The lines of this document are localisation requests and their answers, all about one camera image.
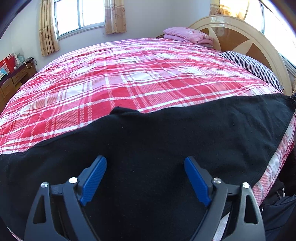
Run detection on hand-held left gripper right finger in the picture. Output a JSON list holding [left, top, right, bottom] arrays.
[[184, 156, 265, 241]]

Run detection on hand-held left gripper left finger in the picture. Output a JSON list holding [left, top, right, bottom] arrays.
[[23, 155, 107, 241]]

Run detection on black pants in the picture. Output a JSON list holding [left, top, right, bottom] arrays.
[[0, 94, 295, 241]]

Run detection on striped pillow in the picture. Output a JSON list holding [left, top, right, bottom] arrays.
[[218, 51, 284, 92]]

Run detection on cream and brown headboard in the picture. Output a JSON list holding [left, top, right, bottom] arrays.
[[188, 14, 293, 95]]

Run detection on large bright window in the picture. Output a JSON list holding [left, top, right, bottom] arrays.
[[261, 0, 296, 72]]

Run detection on dark backpack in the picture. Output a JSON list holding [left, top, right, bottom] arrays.
[[260, 181, 296, 241]]

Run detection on yellow curtain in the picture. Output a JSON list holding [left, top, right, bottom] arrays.
[[209, 0, 250, 18]]

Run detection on red plaid bed sheet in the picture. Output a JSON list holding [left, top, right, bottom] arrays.
[[0, 37, 296, 241]]

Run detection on folded pink blanket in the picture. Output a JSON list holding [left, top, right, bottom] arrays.
[[162, 27, 214, 45]]

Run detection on wooden desk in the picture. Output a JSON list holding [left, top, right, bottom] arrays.
[[0, 58, 37, 112]]

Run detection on red gift bag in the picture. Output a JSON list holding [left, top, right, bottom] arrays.
[[0, 54, 15, 73]]

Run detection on beige floral curtain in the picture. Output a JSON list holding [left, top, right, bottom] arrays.
[[104, 0, 127, 35], [38, 0, 60, 57]]

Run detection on sliding window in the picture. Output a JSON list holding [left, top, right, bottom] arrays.
[[53, 0, 105, 39]]

